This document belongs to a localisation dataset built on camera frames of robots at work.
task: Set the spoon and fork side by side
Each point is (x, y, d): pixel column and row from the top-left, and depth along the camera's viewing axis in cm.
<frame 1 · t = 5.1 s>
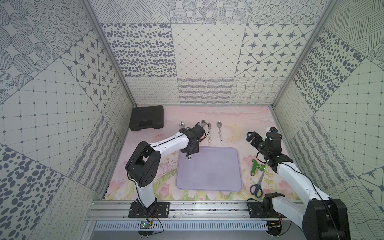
left hand: (192, 147, 90), fingers closed
right hand: (252, 138, 86), fingers open
black plastic tool case: (147, 117, 116), on the table
lavender plastic tray: (213, 168, 92), on the table
cow pattern handle spoon: (182, 124, 109), point 2 cm above the table
white hello kitty fork: (209, 125, 112), on the table
white hello kitty spoon: (219, 124, 110), point 2 cm above the table
blue handled scissors: (256, 188, 83), on the table
green hose nozzle: (256, 166, 88), point 3 cm above the table

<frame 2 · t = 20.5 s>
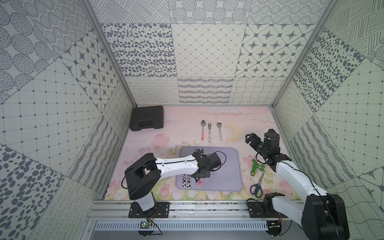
left hand: (205, 171, 83), fingers closed
right hand: (250, 140, 88), fingers open
cow pattern handle spoon: (188, 182, 83), point 2 cm above the table
cow pattern handle fork: (184, 183, 83), on the table
pink strawberry handle fork: (200, 182, 81), point 4 cm above the table
the other named things where they were.

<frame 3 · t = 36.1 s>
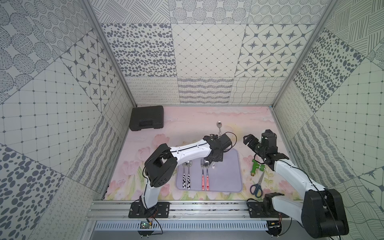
left hand: (218, 155, 86), fingers closed
right hand: (248, 142, 88), fingers open
pink strawberry handle fork: (203, 179, 85), on the table
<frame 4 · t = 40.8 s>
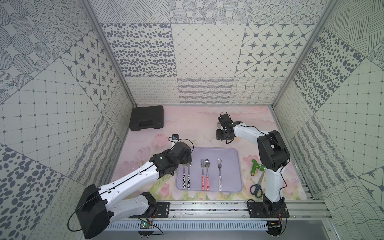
left hand: (183, 150, 80), fingers open
right hand: (222, 137, 100), fingers open
